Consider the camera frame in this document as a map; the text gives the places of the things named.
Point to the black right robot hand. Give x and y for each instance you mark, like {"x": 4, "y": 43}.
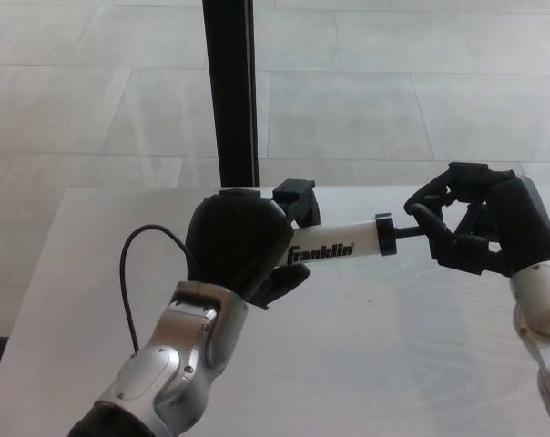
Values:
{"x": 516, "y": 223}

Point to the black vertical frame post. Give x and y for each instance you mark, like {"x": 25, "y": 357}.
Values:
{"x": 231, "y": 95}

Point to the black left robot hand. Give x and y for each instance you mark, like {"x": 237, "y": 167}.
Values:
{"x": 234, "y": 241}

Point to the white Franklin air pump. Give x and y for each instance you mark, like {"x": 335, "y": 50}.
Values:
{"x": 339, "y": 241}

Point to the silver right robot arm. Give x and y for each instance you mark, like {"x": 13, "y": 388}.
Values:
{"x": 541, "y": 309}

